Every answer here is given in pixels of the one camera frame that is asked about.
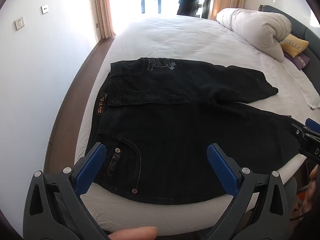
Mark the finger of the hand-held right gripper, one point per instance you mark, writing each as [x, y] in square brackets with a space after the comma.
[312, 124]
[298, 130]

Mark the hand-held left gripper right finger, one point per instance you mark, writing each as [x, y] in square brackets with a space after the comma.
[217, 165]

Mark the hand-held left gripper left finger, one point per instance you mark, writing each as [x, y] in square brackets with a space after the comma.
[98, 158]

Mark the black denim pants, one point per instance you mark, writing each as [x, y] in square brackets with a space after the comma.
[175, 130]

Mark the person's right hand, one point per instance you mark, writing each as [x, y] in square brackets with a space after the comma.
[315, 185]

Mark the person's left hand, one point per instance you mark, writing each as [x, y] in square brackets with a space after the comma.
[135, 233]

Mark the purple pillow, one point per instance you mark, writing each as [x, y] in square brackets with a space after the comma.
[301, 61]

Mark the yellow pillow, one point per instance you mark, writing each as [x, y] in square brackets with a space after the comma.
[295, 45]

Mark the grey bed headboard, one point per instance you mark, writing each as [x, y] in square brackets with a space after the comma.
[311, 35]

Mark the rolled white duvet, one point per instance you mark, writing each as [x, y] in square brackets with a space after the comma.
[255, 30]

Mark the white bed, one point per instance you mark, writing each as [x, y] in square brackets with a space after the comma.
[175, 37]

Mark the white wall socket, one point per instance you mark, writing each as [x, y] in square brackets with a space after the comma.
[19, 23]

